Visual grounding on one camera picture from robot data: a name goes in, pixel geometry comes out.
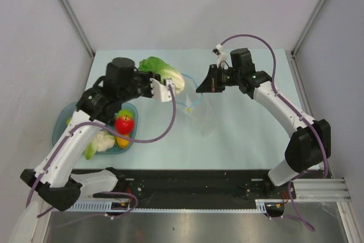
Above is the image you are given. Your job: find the red apple toy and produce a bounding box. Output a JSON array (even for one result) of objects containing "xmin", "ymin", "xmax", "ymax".
[{"xmin": 114, "ymin": 115, "xmax": 134, "ymax": 135}]

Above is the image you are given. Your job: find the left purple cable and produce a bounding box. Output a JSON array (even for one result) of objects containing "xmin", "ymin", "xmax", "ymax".
[{"xmin": 25, "ymin": 83, "xmax": 177, "ymax": 228}]

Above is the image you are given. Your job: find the teal plastic tray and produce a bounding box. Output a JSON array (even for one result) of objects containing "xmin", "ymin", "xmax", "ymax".
[{"xmin": 51, "ymin": 102, "xmax": 138, "ymax": 155}]

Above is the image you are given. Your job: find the orange fruit toy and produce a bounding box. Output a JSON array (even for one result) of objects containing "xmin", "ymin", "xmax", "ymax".
[{"xmin": 115, "ymin": 136, "xmax": 130, "ymax": 149}]

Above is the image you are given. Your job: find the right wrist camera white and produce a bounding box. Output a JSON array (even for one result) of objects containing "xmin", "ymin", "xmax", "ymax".
[{"xmin": 212, "ymin": 44, "xmax": 229, "ymax": 69}]

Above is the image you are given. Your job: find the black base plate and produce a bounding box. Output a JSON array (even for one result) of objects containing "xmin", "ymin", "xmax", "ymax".
[{"xmin": 93, "ymin": 168, "xmax": 298, "ymax": 210}]

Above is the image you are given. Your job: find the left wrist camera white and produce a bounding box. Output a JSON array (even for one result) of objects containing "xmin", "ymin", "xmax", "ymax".
[{"xmin": 150, "ymin": 79, "xmax": 176, "ymax": 102}]

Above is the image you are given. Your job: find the green apple toy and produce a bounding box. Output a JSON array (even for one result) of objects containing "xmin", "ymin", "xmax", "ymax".
[{"xmin": 117, "ymin": 109, "xmax": 134, "ymax": 119}]

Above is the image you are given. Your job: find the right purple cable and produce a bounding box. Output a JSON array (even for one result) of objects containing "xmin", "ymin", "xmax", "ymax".
[{"xmin": 218, "ymin": 34, "xmax": 330, "ymax": 232}]

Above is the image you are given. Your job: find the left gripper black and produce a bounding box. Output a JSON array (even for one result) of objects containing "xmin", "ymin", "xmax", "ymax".
[{"xmin": 119, "ymin": 71, "xmax": 160, "ymax": 103}]

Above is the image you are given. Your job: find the aluminium frame rail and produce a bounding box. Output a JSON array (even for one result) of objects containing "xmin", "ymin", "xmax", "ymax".
[{"xmin": 293, "ymin": 179, "xmax": 351, "ymax": 202}]

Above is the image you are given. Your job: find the white cable duct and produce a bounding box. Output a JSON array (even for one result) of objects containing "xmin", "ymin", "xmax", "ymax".
[{"xmin": 67, "ymin": 201, "xmax": 267, "ymax": 214}]

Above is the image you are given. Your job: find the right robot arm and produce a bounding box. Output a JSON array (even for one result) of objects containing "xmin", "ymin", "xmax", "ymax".
[{"xmin": 196, "ymin": 44, "xmax": 331, "ymax": 198}]

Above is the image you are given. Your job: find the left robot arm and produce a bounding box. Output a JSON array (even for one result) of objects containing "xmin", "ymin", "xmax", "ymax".
[{"xmin": 20, "ymin": 57, "xmax": 161, "ymax": 211}]

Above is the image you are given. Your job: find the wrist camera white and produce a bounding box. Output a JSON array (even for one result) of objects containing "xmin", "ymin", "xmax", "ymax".
[
  {"xmin": 212, "ymin": 44, "xmax": 229, "ymax": 69},
  {"xmin": 150, "ymin": 79, "xmax": 176, "ymax": 102}
]

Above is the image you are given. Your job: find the purple cable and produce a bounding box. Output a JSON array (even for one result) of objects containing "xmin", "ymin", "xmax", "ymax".
[
  {"xmin": 25, "ymin": 83, "xmax": 177, "ymax": 228},
  {"xmin": 218, "ymin": 34, "xmax": 330, "ymax": 232}
]

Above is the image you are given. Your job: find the green lettuce toy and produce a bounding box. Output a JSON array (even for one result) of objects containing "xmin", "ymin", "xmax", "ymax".
[{"xmin": 138, "ymin": 56, "xmax": 185, "ymax": 94}]

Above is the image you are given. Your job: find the white cauliflower toy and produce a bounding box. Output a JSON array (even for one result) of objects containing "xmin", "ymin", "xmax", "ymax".
[{"xmin": 84, "ymin": 130, "xmax": 115, "ymax": 160}]

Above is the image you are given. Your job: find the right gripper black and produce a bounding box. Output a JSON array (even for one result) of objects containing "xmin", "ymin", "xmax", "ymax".
[{"xmin": 196, "ymin": 64, "xmax": 241, "ymax": 93}]

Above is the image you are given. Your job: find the clear zip top bag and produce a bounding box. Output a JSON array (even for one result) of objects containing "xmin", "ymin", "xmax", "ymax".
[{"xmin": 176, "ymin": 73, "xmax": 216, "ymax": 136}]

